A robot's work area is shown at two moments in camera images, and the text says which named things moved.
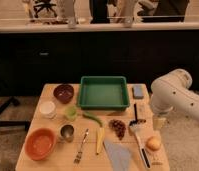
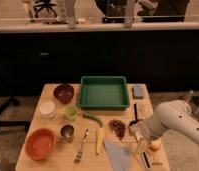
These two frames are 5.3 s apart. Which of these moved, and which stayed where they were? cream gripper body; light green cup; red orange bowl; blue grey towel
Moved: cream gripper body
Stayed: red orange bowl; light green cup; blue grey towel
